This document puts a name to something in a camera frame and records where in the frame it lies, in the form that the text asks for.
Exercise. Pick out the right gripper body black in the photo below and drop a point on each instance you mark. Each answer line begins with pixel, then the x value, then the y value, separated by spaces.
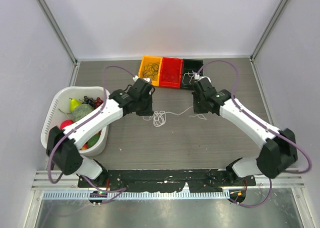
pixel 199 107

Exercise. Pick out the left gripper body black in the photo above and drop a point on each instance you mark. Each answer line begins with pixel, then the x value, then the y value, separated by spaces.
pixel 145 107

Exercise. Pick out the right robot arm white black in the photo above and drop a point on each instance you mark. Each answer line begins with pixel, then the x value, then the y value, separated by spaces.
pixel 277 150

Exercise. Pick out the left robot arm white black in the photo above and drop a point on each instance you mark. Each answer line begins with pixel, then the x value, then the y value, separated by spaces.
pixel 63 145

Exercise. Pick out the yellow plastic bin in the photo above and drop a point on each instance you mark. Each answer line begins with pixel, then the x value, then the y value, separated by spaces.
pixel 150 67

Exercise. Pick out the black plastic bin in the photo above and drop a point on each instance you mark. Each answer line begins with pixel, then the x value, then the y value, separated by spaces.
pixel 189 68

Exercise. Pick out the red plastic bin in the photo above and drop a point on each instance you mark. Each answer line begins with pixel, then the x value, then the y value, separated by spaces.
pixel 171 71

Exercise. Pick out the dark red grape bunch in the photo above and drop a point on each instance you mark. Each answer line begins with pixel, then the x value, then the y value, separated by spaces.
pixel 94 103

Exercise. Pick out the green melon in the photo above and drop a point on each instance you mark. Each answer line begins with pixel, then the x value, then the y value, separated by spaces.
pixel 80 112

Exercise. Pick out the small peach fruits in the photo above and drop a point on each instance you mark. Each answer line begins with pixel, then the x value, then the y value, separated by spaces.
pixel 92 141

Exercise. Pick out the green yellow pear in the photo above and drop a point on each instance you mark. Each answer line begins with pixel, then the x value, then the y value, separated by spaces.
pixel 73 104

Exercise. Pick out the red apple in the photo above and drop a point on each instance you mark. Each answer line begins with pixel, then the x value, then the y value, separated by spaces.
pixel 66 123

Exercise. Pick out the white plastic basket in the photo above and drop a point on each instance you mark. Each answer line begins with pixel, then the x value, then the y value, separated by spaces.
pixel 61 104

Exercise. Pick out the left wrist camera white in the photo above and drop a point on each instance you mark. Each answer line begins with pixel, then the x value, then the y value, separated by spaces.
pixel 147 79

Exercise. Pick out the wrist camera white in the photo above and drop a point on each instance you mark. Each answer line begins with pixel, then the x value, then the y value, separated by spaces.
pixel 147 79
pixel 198 77

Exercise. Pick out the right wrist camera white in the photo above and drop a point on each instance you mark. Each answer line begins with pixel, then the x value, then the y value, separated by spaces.
pixel 198 77

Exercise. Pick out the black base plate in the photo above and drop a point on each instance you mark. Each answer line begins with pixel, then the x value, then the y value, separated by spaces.
pixel 173 180

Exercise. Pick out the white slotted cable duct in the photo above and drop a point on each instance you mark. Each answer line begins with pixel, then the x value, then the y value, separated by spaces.
pixel 98 195

